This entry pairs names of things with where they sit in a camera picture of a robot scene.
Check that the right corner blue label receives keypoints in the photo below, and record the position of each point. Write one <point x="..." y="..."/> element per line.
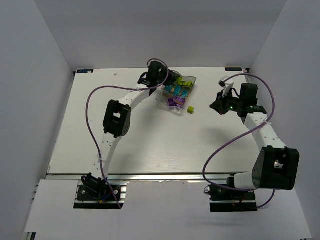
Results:
<point x="233" y="69"/>

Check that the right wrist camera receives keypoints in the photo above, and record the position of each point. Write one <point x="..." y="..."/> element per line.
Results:
<point x="226" y="84"/>

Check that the left corner blue label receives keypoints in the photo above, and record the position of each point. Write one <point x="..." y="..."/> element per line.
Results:
<point x="84" y="71"/>

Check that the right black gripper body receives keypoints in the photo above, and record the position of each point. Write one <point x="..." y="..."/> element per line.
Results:
<point x="220" y="104"/>

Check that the green curved lego piece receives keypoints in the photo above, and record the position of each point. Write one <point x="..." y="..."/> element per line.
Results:
<point x="190" y="84"/>

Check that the green sloped lego piece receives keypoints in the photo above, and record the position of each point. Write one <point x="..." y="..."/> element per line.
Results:
<point x="183" y="83"/>

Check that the small teal lego brick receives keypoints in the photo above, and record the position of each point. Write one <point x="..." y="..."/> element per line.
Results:
<point x="184" y="94"/>

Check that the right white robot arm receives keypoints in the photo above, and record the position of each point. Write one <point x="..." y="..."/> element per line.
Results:
<point x="276" y="165"/>

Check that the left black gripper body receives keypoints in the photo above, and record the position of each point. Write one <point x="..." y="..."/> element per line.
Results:
<point x="169" y="80"/>

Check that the green small lego brick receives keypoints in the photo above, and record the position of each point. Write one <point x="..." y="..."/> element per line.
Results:
<point x="179" y="81"/>

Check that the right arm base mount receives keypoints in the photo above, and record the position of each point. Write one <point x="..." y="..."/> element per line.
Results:
<point x="228" y="201"/>

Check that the clear plastic container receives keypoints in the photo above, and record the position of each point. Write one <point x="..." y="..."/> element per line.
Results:
<point x="161" y="102"/>

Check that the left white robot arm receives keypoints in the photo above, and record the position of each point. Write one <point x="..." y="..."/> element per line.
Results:
<point x="117" y="121"/>

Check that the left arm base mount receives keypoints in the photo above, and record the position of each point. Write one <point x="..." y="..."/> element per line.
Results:
<point x="99" y="196"/>

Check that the purple 2x4 lego plate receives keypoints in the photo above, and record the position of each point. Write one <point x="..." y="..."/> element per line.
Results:
<point x="180" y="100"/>

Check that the corner blue label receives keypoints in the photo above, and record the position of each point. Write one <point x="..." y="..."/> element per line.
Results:
<point x="84" y="71"/>
<point x="233" y="69"/>

